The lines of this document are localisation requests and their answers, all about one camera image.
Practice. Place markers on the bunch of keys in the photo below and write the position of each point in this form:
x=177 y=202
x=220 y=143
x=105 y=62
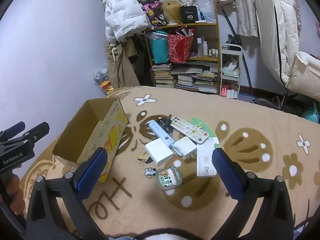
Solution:
x=165 y=125

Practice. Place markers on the person's left hand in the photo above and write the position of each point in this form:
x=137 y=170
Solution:
x=15 y=192

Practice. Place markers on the calico cat toy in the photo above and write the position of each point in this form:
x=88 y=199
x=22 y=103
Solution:
x=231 y=63

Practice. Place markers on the cartoon earbuds case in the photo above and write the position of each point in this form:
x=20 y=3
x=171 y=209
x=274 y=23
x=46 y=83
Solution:
x=168 y=178

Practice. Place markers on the white plastic bag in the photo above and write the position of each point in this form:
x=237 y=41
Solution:
x=206 y=5

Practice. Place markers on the pink items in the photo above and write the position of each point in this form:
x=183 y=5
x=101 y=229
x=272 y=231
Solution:
x=224 y=92

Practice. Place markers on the row of small bottles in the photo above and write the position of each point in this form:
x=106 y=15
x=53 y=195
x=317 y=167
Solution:
x=213 y=53

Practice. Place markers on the wooden bookshelf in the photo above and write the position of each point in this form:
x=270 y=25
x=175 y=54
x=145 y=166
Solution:
x=200 y=25

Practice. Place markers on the black and gold card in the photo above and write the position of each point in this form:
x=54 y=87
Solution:
x=143 y=155

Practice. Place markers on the short white bottle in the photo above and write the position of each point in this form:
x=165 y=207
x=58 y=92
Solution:
x=205 y=48

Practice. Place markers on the white wall charger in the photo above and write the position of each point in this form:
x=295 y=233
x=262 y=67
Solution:
x=186 y=146

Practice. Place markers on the white hanging garment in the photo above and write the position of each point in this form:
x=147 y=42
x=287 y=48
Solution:
x=246 y=7

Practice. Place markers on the black box with white print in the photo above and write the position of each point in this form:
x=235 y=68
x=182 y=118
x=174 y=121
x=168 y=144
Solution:
x=189 y=13

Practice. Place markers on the beige flower printed blanket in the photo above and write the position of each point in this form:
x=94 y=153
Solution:
x=250 y=155

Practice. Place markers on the green tissue pack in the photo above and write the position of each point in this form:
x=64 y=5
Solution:
x=231 y=73

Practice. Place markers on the bag of plush toys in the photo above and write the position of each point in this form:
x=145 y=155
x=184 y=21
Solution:
x=102 y=77

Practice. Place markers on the pile of magazines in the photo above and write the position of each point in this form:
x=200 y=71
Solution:
x=197 y=81

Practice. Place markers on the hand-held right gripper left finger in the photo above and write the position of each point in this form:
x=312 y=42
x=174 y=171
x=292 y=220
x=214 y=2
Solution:
x=92 y=171

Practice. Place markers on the white puffer jacket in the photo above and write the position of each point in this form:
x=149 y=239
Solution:
x=122 y=12

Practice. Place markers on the cartoon dog sticker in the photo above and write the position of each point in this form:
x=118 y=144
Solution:
x=150 y=172

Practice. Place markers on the teal bag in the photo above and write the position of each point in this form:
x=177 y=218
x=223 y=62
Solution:
x=158 y=47

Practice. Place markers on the stack of brown books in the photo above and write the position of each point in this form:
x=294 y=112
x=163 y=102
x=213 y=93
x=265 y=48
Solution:
x=162 y=76

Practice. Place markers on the cartoon printed pouch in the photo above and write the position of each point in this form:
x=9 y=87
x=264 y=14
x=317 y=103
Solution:
x=152 y=12

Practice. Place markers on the dark picture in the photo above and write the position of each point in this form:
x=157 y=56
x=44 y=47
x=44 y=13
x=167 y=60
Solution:
x=233 y=40

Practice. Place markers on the cardboard box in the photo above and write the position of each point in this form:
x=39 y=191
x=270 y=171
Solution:
x=75 y=135

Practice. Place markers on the cream padded chair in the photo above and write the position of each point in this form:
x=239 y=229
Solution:
x=280 y=30

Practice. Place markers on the light blue power bank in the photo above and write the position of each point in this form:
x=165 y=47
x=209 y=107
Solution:
x=160 y=133

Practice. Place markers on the white rolls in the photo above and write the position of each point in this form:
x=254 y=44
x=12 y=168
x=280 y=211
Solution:
x=233 y=94

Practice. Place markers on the white rolling cart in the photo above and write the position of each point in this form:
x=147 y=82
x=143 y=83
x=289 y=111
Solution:
x=231 y=47

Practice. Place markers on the teal basin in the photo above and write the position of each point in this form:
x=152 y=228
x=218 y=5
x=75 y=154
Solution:
x=311 y=115

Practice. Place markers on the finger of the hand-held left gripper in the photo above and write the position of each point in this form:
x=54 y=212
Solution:
x=13 y=129
x=37 y=130

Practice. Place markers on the tall white bottle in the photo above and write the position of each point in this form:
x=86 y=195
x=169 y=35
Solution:
x=199 y=46

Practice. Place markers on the beige hanging trousers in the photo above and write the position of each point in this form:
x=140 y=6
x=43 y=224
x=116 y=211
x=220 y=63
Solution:
x=122 y=67

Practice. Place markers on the blonde wig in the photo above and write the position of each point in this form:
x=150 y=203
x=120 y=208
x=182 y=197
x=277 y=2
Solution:
x=172 y=12

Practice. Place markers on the white remote with coloured buttons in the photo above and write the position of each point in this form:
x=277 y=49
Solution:
x=190 y=130

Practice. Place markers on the dark hanging clothes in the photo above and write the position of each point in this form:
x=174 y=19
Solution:
x=140 y=52

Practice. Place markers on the red gift bag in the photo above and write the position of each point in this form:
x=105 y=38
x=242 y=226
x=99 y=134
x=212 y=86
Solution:
x=180 y=48

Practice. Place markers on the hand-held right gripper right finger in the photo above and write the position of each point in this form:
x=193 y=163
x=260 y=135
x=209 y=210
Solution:
x=228 y=177

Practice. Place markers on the black chair base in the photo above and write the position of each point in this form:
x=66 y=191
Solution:
x=282 y=100

